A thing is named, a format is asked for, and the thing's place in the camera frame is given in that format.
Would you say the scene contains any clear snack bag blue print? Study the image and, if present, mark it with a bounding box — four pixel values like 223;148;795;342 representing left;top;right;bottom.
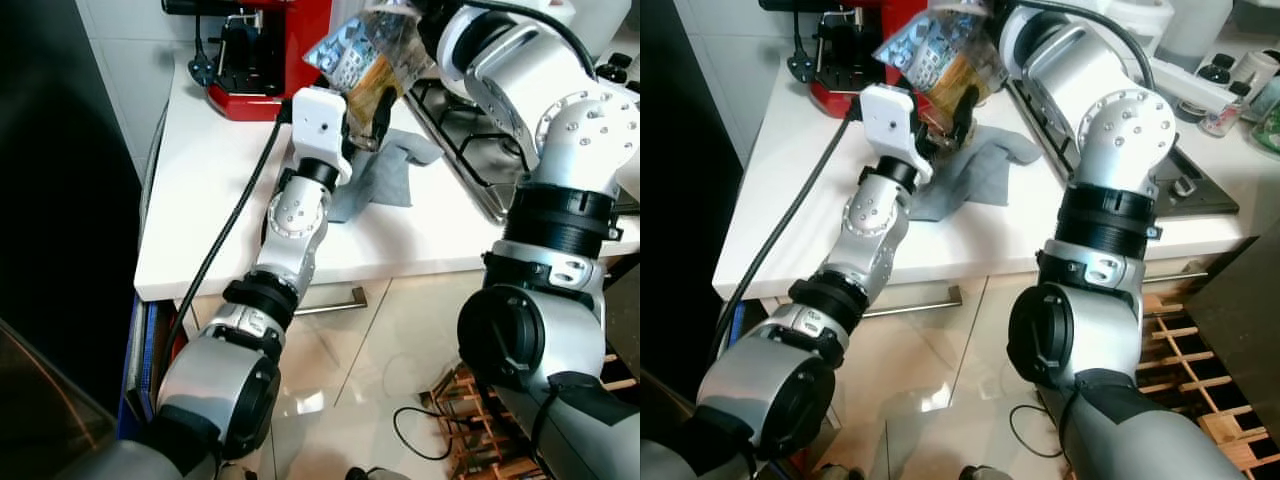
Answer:
873;8;1004;131
304;8;437;133

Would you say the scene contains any grey cloth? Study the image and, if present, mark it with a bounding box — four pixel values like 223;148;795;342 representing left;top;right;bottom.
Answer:
905;125;1044;224
325;128;444;224

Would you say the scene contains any steel gas stove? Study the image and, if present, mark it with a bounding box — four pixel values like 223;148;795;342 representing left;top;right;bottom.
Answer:
400;50;641;227
1005;60;1242;220

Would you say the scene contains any red coffee machine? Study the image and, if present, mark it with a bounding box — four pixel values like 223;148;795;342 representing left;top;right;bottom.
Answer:
164;0;337;122
760;0;937;120

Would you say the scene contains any beige cabinet white counter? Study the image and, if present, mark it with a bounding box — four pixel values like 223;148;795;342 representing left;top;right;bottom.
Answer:
133;50;641;313
712;40;1280;303

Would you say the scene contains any white kettle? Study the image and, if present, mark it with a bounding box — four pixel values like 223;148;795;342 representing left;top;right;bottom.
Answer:
1104;0;1177;42

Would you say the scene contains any translucent white plastic container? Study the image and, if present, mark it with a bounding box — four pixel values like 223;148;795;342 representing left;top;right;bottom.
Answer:
1165;0;1237;72
575;0;637;62

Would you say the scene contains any wooden wine rack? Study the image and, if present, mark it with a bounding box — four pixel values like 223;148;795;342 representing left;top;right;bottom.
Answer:
425;350;641;480
1140;290;1280;480

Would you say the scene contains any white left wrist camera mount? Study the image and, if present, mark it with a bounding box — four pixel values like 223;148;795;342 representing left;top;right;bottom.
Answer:
289;86;354;187
858;83;934;187

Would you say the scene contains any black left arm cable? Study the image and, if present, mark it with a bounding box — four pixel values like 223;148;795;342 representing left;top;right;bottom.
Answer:
705;100;866;373
160;100;296;401

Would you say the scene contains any silver bar drawer handle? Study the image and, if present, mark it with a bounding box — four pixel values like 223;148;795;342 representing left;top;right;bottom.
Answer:
295;287;370;317
862;284;964;320

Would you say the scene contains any thin black floor cable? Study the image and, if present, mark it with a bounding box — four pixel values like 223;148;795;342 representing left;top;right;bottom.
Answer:
391;403;471;463
1008;403;1071;462

